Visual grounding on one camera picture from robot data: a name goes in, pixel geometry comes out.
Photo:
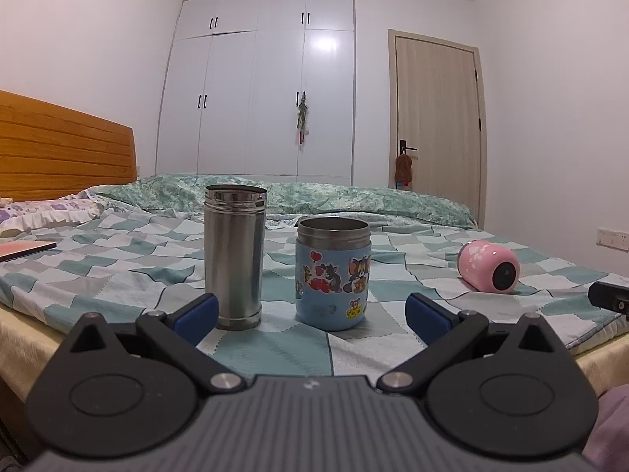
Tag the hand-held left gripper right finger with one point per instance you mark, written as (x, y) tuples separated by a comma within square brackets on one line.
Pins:
[(426, 318)]

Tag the wooden door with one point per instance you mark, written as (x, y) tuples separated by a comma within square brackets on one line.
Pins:
[(437, 108)]

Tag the purple floral pillow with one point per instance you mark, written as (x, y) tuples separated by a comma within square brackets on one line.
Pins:
[(44, 211)]

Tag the white wall socket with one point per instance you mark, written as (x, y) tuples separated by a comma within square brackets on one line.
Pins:
[(613, 238)]

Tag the pink cup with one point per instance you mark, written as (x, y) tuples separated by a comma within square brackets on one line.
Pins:
[(484, 263)]

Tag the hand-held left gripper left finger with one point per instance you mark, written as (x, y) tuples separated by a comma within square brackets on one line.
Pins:
[(199, 315)]

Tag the tall stainless steel cup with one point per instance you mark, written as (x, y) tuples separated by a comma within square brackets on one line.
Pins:
[(233, 260)]

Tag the blue cartoon sticker cup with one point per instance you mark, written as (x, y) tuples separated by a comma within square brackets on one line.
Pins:
[(331, 280)]

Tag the white wardrobe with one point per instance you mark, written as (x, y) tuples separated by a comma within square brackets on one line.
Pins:
[(255, 98)]

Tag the hanging tassel ornament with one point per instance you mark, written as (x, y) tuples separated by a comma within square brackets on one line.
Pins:
[(301, 118)]

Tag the checkered bed sheet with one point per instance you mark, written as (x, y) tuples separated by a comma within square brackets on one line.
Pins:
[(132, 265)]

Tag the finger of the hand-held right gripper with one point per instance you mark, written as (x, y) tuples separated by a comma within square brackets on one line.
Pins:
[(609, 296)]

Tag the wooden headboard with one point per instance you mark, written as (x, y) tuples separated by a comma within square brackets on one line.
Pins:
[(64, 152)]

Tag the pink notebook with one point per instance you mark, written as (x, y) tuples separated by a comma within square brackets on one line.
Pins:
[(22, 250)]

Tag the green floral quilt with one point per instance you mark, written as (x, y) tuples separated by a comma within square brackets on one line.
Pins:
[(344, 199)]

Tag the brown hanging cloth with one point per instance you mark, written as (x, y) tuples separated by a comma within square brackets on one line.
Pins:
[(403, 171)]

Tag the pink cloth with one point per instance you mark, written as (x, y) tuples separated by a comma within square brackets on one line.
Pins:
[(612, 432)]

